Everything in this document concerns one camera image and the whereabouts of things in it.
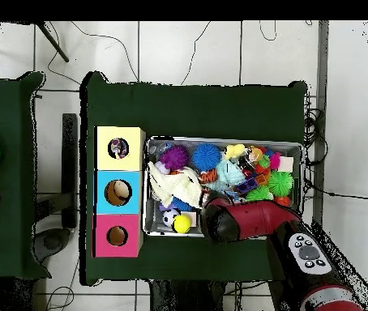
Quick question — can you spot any dark green side-table cloth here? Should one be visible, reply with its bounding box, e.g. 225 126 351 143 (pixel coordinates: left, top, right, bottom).
0 71 52 281

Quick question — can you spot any black floor cable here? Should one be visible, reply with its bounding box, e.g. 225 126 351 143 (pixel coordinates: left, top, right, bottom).
303 179 368 202

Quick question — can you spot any purple spiky toy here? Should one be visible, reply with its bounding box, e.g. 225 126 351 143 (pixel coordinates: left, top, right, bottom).
159 144 190 171

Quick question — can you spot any small soccer ball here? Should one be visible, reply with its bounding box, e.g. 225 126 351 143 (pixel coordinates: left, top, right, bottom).
161 207 182 228

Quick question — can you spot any dark green tablecloth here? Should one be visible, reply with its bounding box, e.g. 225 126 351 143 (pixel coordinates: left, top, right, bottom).
79 71 308 288

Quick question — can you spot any blue spiky ball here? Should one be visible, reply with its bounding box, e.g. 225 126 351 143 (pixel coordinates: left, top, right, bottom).
191 143 222 172

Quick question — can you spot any cream waffle cloth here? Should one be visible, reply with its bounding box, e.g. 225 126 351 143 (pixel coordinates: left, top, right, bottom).
147 160 204 208

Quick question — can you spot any wooden box with three holes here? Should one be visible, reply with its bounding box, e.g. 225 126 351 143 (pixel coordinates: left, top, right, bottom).
92 125 147 259

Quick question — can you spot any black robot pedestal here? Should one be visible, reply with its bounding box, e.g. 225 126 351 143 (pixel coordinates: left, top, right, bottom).
149 279 229 311

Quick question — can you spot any green spiky ball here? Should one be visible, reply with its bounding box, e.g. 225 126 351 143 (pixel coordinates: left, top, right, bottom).
267 170 294 198
245 185 274 202

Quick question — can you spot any multicoloured patterned cloth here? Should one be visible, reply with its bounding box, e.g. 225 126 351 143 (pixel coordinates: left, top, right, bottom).
108 138 130 160

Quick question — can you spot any smooth yellow ball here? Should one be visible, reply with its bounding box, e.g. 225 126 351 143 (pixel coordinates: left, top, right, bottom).
171 213 193 234

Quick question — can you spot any long black tripod leg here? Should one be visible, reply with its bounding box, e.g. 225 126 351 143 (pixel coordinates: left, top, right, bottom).
36 21 70 63

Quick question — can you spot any clear mesh bin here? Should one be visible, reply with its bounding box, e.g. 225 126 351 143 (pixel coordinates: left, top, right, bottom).
142 135 303 241

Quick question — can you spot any dark grey rounded floor object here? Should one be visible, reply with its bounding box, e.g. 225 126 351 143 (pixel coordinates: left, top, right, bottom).
32 227 73 263

